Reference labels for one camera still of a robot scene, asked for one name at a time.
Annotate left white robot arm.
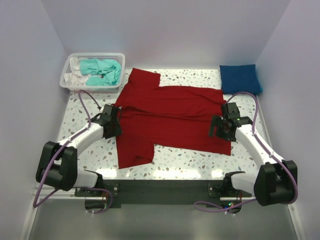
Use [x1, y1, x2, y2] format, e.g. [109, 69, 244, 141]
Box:
[35, 104, 122, 191]

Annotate white plastic laundry basket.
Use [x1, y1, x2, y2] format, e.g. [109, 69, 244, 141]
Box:
[59, 52, 126, 94]

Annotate white t shirt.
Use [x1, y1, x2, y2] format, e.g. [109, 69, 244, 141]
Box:
[63, 57, 91, 86]

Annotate folded blue t shirt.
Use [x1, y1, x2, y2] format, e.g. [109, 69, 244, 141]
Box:
[219, 64, 263, 95]

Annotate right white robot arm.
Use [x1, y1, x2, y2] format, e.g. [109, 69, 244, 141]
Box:
[209, 102, 298, 206]

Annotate teal t shirt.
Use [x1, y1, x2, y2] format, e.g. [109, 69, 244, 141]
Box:
[79, 58, 122, 87]

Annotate red t shirt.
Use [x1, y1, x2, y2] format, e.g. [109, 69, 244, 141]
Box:
[114, 68, 231, 169]

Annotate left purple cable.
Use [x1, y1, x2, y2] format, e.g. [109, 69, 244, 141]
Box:
[32, 89, 115, 216]

